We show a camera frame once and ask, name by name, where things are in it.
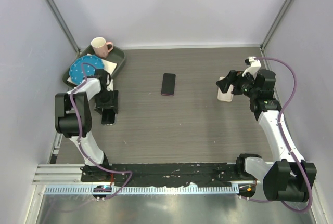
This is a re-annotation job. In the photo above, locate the purple cable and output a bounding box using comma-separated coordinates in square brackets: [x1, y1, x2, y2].
[247, 57, 313, 213]
[69, 62, 133, 201]

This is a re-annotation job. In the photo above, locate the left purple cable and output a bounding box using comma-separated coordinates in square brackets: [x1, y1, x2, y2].
[69, 62, 133, 201]

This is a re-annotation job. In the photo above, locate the aluminium frame rail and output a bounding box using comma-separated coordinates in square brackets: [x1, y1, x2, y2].
[32, 163, 84, 185]

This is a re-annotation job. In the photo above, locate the dark green tray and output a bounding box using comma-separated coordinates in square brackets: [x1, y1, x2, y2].
[63, 46, 126, 100]

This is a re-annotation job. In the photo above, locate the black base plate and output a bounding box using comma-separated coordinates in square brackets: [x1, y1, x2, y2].
[80, 163, 254, 188]

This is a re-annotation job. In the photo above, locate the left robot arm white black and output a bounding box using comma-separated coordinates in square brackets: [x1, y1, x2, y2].
[55, 69, 119, 182]

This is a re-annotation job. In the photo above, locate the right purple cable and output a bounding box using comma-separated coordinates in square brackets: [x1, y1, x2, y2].
[247, 57, 313, 213]

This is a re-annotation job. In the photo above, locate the slotted cable duct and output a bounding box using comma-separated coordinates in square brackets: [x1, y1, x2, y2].
[44, 183, 239, 195]

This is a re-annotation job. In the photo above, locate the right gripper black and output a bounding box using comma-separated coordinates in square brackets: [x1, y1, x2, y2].
[216, 70, 259, 99]

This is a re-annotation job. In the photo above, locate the pink mug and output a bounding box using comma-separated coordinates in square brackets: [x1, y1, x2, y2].
[91, 37, 114, 59]

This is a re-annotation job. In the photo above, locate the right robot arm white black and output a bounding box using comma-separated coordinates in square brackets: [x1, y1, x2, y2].
[216, 69, 317, 203]

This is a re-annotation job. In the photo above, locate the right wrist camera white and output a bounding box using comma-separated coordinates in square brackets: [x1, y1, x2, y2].
[242, 57, 261, 77]

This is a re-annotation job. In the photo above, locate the blue dotted plate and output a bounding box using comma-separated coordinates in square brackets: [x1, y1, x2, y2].
[69, 55, 105, 85]

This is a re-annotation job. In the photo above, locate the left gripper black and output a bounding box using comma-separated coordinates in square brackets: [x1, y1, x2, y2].
[95, 89, 118, 115]

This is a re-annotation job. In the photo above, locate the purple smartphone black screen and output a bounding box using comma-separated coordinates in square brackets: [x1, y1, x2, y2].
[161, 73, 176, 96]

